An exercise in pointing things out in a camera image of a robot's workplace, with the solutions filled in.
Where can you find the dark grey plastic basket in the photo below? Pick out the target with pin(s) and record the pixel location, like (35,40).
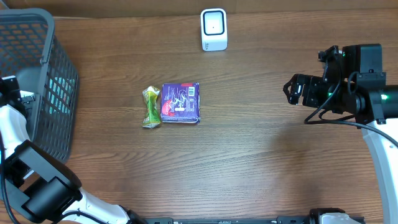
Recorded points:
(31,52)

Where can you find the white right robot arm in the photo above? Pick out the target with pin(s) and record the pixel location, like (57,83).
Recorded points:
(353,91)

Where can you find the teal wet wipes packet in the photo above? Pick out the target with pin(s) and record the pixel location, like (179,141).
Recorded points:
(60,102)

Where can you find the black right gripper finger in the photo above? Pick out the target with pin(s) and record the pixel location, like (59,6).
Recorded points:
(289,92)
(292,83)

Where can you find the white barcode scanner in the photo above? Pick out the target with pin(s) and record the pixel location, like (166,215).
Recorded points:
(214,30)

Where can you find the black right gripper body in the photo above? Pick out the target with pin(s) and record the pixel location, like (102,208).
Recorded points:
(315,93)

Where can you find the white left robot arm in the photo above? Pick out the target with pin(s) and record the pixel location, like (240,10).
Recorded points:
(38,186)

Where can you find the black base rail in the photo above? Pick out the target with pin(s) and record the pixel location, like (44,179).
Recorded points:
(308,219)

